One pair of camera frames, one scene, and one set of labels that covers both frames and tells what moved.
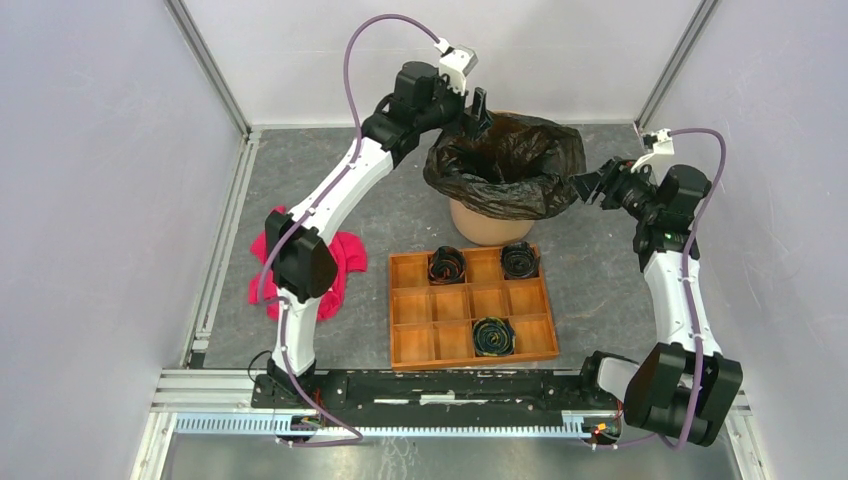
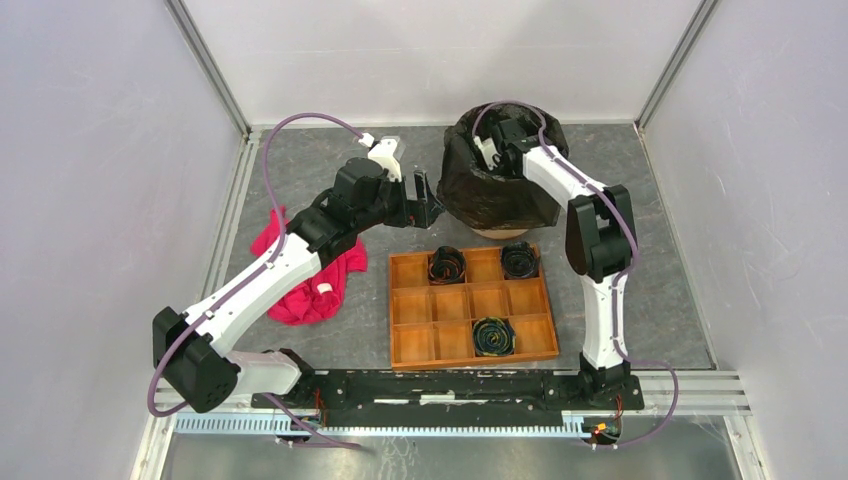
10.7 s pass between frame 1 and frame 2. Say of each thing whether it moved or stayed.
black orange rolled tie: stayed
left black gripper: moved
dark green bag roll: stayed
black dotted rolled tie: stayed
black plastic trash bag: moved
